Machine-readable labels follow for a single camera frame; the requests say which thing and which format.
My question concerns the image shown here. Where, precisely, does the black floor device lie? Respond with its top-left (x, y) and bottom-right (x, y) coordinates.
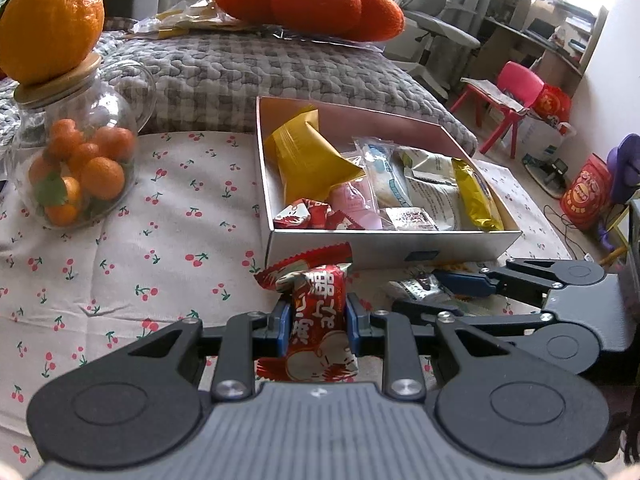
top-left (522, 157), bottom-right (569, 199)

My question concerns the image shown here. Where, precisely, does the white cardboard box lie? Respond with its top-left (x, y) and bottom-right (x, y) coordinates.
top-left (510, 110), bottom-right (577, 162)
top-left (255, 95), bottom-right (523, 272)

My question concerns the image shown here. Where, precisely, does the white text-printed snack packet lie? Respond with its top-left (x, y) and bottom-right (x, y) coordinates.
top-left (395, 146), bottom-right (462, 231)

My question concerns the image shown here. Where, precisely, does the cluster of small oranges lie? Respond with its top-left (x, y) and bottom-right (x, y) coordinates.
top-left (27, 119), bottom-right (138, 227)

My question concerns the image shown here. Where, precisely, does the glass jar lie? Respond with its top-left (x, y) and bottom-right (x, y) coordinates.
top-left (10, 52), bottom-right (157, 231)

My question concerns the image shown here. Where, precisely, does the silver orange snack packet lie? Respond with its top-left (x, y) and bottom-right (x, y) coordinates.
top-left (430, 259), bottom-right (508, 274)

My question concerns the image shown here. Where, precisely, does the red gift bag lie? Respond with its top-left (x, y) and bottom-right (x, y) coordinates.
top-left (530, 85), bottom-right (573, 126)

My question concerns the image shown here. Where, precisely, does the white blue chocolate packet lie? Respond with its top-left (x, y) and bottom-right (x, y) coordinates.
top-left (390, 272), bottom-right (476, 312)

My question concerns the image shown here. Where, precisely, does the red printed bag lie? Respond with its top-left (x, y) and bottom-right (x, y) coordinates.
top-left (560, 154), bottom-right (613, 231)

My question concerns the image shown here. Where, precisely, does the purple plastic toy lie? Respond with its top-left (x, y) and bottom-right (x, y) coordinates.
top-left (606, 132), bottom-right (640, 207)

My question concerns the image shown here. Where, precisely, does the newspaper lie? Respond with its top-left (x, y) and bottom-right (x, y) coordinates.
top-left (460, 77), bottom-right (527, 116)

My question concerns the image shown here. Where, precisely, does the black cable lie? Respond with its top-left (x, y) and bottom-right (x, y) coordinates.
top-left (544, 204), bottom-right (593, 257)

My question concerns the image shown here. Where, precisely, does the wooden jar lid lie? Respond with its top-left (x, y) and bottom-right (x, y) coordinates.
top-left (14, 52), bottom-right (103, 109)

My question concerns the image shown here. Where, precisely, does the small white blue packet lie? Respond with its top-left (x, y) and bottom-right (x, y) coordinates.
top-left (352, 136), bottom-right (413, 209)

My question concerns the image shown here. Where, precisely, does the grey quilted blanket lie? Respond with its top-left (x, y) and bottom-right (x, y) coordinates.
top-left (0, 30), bottom-right (478, 157)

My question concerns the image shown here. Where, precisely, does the orange pumpkin cushion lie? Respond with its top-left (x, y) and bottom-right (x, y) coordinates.
top-left (211, 0), bottom-right (406, 42)

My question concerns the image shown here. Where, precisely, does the pink snack packet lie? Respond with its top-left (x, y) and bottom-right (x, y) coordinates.
top-left (327, 182), bottom-right (388, 230)

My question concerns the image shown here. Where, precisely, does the large orange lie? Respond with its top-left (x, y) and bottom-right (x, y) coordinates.
top-left (0, 0), bottom-right (106, 86)

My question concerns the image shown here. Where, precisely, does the yellow biscuit packet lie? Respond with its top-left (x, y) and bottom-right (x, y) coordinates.
top-left (451, 157), bottom-right (505, 232)

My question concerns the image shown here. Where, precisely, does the red child chair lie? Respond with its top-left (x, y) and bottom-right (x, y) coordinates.
top-left (450, 61), bottom-right (546, 158)

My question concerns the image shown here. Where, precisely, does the red white snack packet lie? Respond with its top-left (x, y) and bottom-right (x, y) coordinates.
top-left (325, 210), bottom-right (368, 231)
top-left (254, 242), bottom-right (361, 383)
top-left (272, 199), bottom-right (331, 230)

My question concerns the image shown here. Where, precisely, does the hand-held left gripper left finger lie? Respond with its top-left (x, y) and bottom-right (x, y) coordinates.
top-left (127, 296), bottom-right (293, 401)

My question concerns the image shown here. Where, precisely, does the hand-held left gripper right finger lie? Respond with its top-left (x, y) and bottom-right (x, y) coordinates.
top-left (346, 294), bottom-right (512, 401)

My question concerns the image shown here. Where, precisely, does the wooden desk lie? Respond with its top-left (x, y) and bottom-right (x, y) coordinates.
top-left (480, 0), bottom-right (608, 97)

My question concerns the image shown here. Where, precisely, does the cherry print cloth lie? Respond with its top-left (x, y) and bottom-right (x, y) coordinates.
top-left (0, 130), bottom-right (568, 467)

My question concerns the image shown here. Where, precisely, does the plain yellow pillow packet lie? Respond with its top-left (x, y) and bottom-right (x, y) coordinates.
top-left (264, 105), bottom-right (365, 203)

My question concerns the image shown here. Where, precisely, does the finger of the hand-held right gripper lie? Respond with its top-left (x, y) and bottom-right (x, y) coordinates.
top-left (432, 258), bottom-right (562, 306)
top-left (392, 300), bottom-right (556, 344)

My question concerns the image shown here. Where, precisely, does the clear brown biscuit packet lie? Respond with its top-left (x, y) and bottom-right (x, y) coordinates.
top-left (384, 207), bottom-right (439, 231)

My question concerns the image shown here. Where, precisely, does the grey office chair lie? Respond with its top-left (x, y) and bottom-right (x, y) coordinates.
top-left (395, 0), bottom-right (482, 102)

